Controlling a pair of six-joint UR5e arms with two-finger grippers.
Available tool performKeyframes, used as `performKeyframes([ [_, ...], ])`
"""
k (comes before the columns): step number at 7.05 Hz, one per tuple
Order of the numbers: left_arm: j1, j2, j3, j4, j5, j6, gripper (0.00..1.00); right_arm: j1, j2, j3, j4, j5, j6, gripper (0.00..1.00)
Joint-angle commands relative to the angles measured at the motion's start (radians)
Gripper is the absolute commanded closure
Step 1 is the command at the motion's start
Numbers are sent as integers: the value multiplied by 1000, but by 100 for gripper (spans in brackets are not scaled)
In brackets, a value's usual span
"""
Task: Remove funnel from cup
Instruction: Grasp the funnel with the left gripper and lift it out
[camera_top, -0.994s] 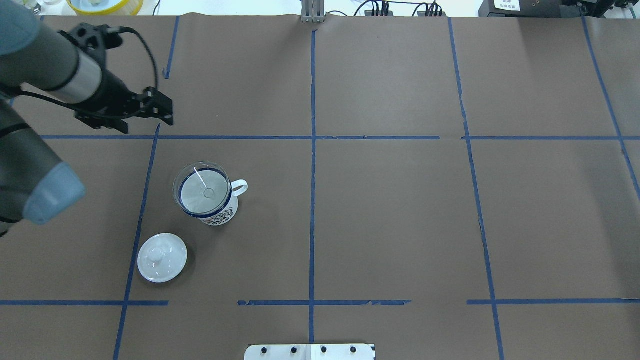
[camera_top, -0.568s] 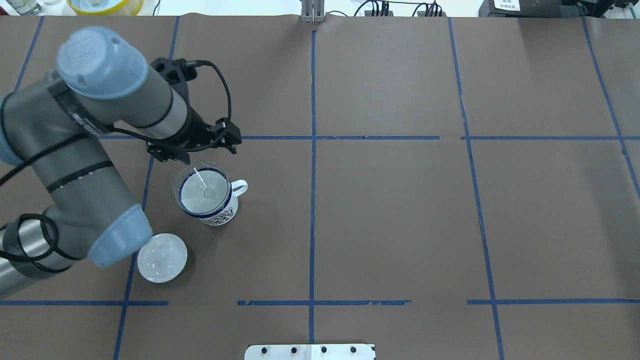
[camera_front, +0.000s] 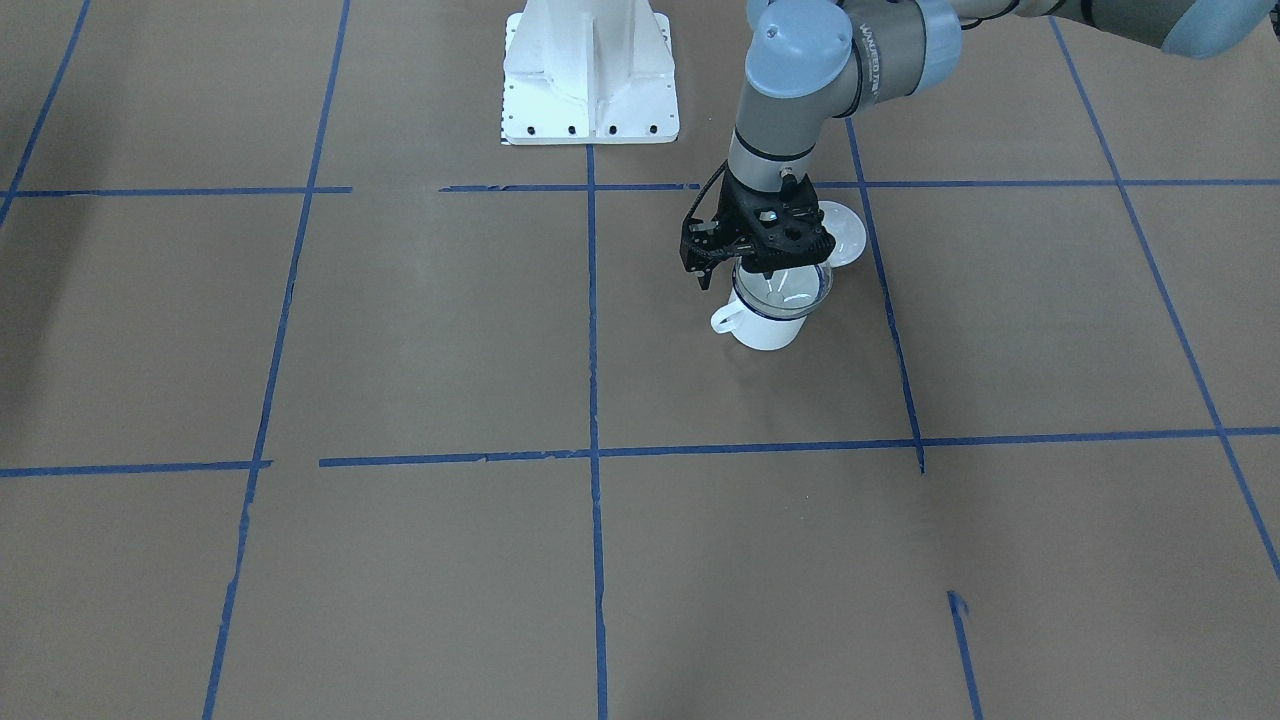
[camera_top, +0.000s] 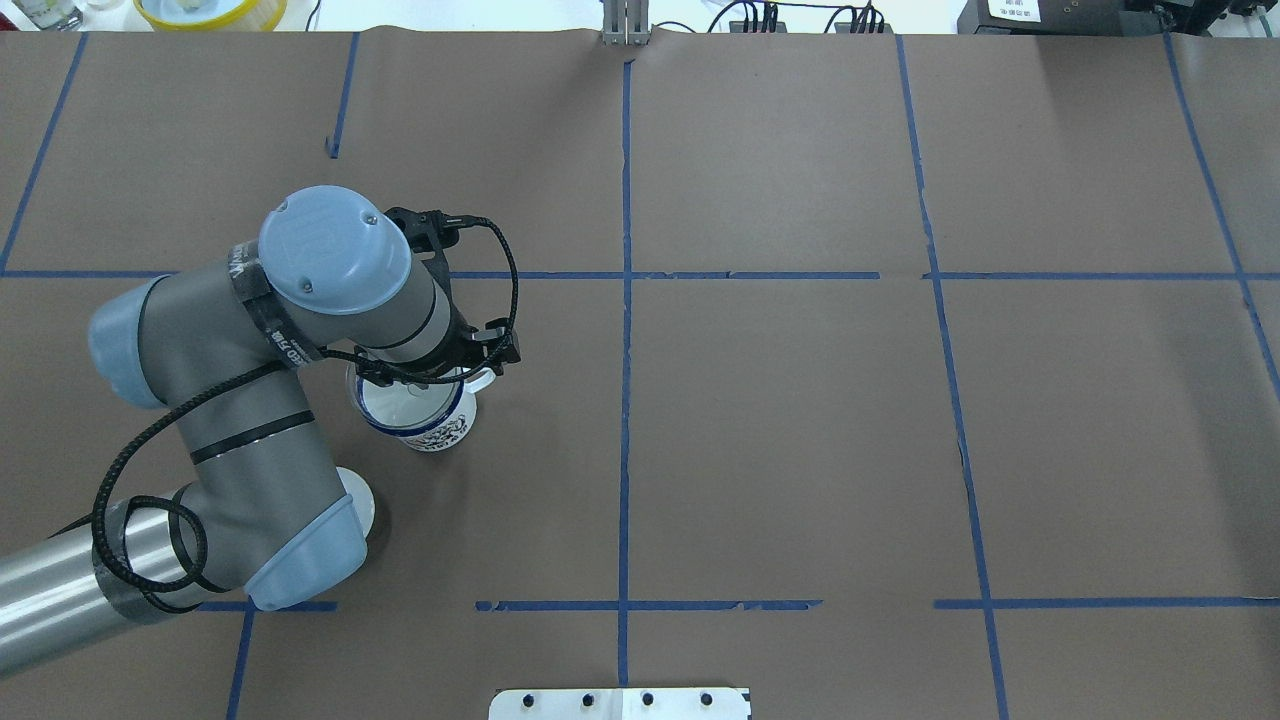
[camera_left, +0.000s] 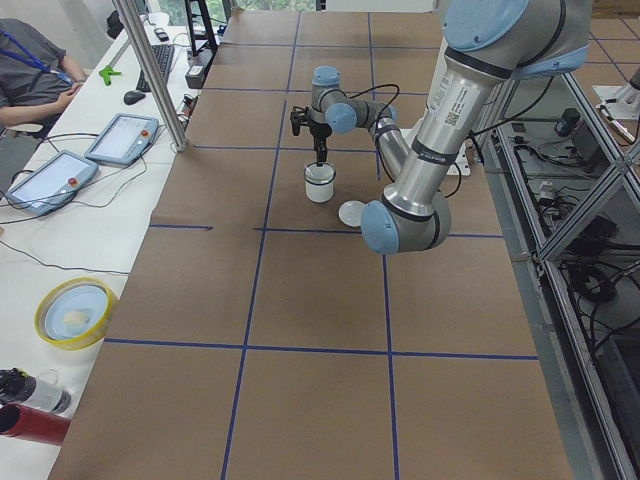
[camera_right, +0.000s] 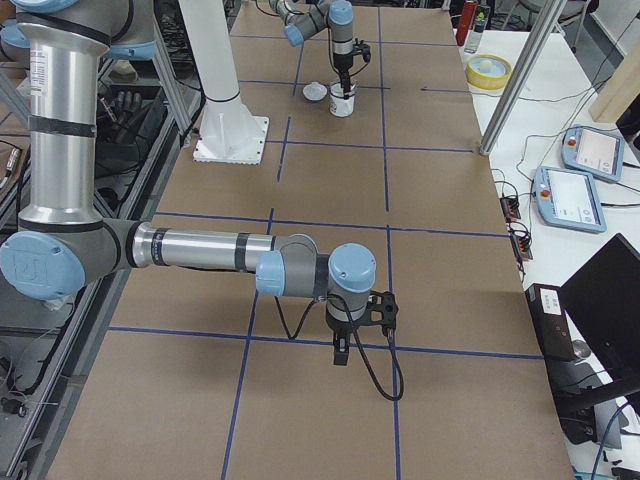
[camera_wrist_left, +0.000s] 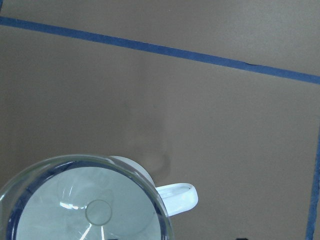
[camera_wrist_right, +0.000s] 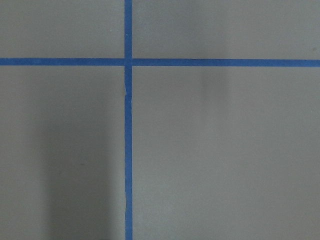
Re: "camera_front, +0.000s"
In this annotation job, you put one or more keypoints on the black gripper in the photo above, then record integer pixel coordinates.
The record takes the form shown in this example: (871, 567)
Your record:
(703, 247)

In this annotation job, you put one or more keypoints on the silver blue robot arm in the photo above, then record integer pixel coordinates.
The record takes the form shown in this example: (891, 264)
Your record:
(811, 61)

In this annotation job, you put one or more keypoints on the white enamel mug blue rim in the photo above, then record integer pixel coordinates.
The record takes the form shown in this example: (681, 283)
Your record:
(752, 330)

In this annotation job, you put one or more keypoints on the white ceramic lid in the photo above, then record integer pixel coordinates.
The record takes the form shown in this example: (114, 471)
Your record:
(849, 231)

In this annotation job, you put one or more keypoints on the blue tape grid lines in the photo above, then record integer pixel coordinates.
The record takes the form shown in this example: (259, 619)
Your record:
(321, 403)

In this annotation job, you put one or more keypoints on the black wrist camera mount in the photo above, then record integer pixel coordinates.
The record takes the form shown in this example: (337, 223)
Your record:
(787, 236)

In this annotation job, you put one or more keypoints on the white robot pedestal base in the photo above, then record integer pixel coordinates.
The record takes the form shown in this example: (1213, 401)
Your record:
(588, 72)

